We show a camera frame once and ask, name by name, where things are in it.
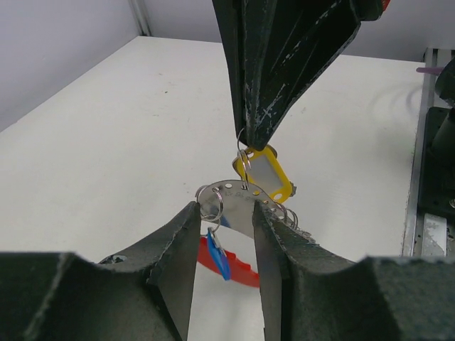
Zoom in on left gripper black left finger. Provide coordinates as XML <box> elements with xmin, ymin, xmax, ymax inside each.
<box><xmin>1</xmin><ymin>202</ymin><xmax>200</xmax><ymax>340</ymax></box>

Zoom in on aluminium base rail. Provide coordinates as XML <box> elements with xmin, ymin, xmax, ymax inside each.
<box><xmin>401</xmin><ymin>48</ymin><xmax>454</xmax><ymax>257</ymax></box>

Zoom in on right aluminium frame post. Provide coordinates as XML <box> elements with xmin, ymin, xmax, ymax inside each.
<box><xmin>129</xmin><ymin>0</ymin><xmax>153</xmax><ymax>37</ymax></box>

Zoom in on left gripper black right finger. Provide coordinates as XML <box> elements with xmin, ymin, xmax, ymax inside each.
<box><xmin>252</xmin><ymin>201</ymin><xmax>454</xmax><ymax>340</ymax></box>

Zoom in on blue tag key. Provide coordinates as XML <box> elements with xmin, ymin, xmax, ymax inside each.
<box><xmin>206</xmin><ymin>227</ymin><xmax>231</xmax><ymax>281</ymax></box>

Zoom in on yellow tag silver key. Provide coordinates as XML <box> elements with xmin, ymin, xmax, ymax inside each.
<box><xmin>232</xmin><ymin>145</ymin><xmax>296</xmax><ymax>203</ymax></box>

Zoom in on red handled keyring holder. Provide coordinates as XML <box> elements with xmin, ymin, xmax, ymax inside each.
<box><xmin>195</xmin><ymin>180</ymin><xmax>314</xmax><ymax>288</ymax></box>

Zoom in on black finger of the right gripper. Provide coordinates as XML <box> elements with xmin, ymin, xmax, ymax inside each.
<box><xmin>213</xmin><ymin>0</ymin><xmax>360</xmax><ymax>151</ymax></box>

